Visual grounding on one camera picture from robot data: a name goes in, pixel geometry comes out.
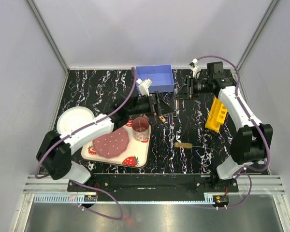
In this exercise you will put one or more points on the black wire ring stand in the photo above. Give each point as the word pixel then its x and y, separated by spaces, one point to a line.
pixel 210 138

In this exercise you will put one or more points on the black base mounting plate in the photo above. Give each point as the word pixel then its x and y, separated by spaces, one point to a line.
pixel 194 182

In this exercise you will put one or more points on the white paper plate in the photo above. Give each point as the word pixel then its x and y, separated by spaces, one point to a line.
pixel 74 118

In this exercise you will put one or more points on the right power connector box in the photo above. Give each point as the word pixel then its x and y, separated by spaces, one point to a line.
pixel 221 199

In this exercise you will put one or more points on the blue plastic box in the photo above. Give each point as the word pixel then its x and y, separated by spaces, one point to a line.
pixel 160 75

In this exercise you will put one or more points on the pink enamel mug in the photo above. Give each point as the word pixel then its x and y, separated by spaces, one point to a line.
pixel 140 128

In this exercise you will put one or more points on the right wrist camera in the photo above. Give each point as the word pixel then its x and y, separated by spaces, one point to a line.
pixel 196 70

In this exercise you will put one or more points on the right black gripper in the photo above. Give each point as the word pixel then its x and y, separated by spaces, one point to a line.
pixel 183 93

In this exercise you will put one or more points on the yellow test tube rack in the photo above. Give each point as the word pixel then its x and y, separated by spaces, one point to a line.
pixel 217 115

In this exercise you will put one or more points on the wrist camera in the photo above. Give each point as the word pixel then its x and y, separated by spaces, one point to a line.
pixel 196 70
pixel 143 86

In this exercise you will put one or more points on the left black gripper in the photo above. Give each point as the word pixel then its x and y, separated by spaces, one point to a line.
pixel 153 108

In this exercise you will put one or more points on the metal crucible tongs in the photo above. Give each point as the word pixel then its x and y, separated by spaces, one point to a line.
pixel 172 133

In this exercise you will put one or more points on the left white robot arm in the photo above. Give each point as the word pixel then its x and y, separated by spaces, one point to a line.
pixel 56 149

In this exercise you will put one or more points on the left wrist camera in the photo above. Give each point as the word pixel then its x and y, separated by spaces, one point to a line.
pixel 143 86

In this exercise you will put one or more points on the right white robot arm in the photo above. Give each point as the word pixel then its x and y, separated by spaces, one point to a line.
pixel 250 148

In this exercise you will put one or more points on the power connector box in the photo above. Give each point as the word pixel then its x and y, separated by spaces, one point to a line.
pixel 90 198
pixel 221 199

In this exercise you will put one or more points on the strawberry pattern tray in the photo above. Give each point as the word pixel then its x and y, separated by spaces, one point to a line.
pixel 136 154

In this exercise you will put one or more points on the wooden test tube clamp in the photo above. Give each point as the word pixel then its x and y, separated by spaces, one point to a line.
pixel 162 119

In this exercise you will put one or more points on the left power connector box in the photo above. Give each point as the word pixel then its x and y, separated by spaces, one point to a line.
pixel 90 198

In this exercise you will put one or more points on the pink dotted plate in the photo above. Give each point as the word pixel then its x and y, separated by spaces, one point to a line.
pixel 113 144

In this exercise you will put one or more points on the test tube brush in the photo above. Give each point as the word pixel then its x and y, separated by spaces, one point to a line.
pixel 189 146

